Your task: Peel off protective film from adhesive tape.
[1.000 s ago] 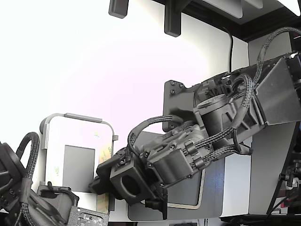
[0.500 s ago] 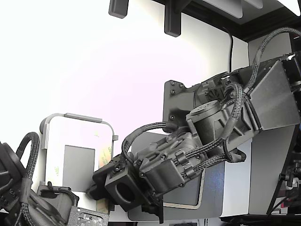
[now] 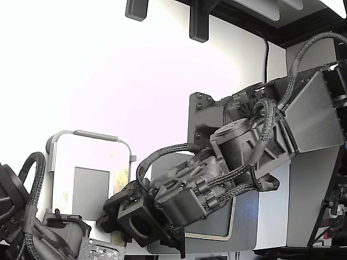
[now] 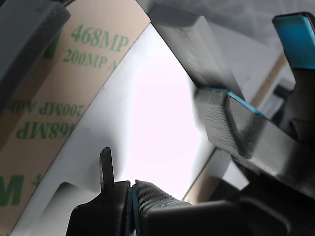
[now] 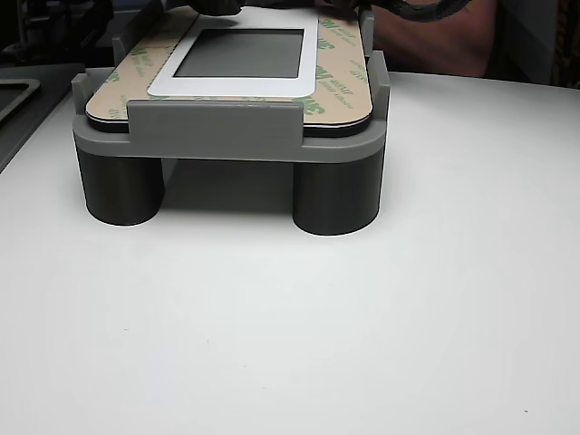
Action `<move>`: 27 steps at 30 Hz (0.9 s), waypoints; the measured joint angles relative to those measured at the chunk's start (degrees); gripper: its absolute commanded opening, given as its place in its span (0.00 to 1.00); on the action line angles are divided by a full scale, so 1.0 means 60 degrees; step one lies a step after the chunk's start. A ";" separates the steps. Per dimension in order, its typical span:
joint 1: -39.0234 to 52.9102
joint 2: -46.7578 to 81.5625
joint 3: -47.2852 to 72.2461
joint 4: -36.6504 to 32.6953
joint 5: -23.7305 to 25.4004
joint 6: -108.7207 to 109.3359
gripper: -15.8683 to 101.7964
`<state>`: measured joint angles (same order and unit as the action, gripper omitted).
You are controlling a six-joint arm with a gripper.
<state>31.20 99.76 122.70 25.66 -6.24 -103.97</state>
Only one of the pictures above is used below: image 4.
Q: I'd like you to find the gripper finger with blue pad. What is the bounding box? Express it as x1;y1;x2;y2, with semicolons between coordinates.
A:
194;88;315;193
272;12;315;141

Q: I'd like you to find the tan printed adhesive liner film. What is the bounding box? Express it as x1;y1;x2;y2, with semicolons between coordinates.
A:
0;0;287;236

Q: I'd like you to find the white panel with rectangular window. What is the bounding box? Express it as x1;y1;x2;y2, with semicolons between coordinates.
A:
9;24;215;236

